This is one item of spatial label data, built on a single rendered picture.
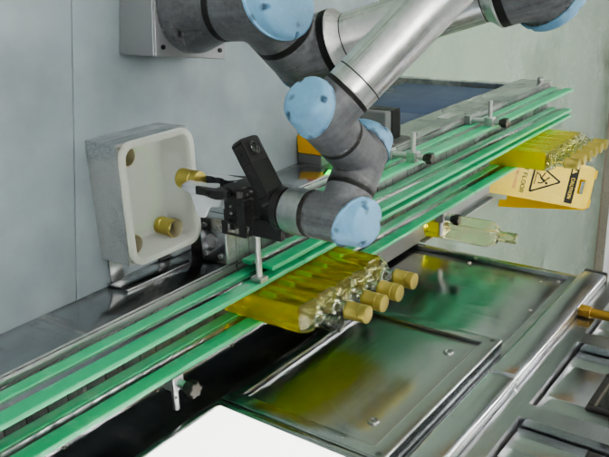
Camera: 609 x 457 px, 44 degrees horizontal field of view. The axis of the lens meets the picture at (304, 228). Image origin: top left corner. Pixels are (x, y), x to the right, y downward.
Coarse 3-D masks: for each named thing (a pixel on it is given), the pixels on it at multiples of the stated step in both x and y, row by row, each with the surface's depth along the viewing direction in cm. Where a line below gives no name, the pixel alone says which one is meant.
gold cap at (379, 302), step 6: (366, 294) 143; (372, 294) 142; (378, 294) 142; (360, 300) 143; (366, 300) 142; (372, 300) 142; (378, 300) 141; (384, 300) 142; (372, 306) 142; (378, 306) 141; (384, 306) 142
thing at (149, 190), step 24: (144, 144) 130; (168, 144) 141; (192, 144) 139; (120, 168) 127; (144, 168) 140; (168, 168) 143; (192, 168) 140; (144, 192) 141; (168, 192) 145; (144, 216) 142; (168, 216) 147; (192, 216) 144; (144, 240) 142; (168, 240) 142; (192, 240) 143; (144, 264) 135
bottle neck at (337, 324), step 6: (318, 312) 136; (324, 312) 137; (318, 318) 136; (324, 318) 135; (330, 318) 135; (336, 318) 134; (342, 318) 134; (318, 324) 136; (324, 324) 135; (330, 324) 134; (336, 324) 133; (342, 324) 136; (330, 330) 135; (336, 330) 134; (342, 330) 135
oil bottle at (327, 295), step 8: (280, 280) 147; (288, 280) 147; (296, 280) 147; (304, 280) 146; (312, 280) 146; (288, 288) 144; (296, 288) 143; (304, 288) 143; (312, 288) 143; (320, 288) 143; (328, 288) 142; (312, 296) 141; (320, 296) 140; (328, 296) 140; (336, 296) 141; (328, 304) 140; (328, 312) 140
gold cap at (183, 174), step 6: (180, 168) 132; (180, 174) 130; (186, 174) 130; (192, 174) 129; (198, 174) 129; (204, 174) 130; (180, 180) 130; (186, 180) 130; (198, 180) 130; (204, 180) 131; (180, 186) 131
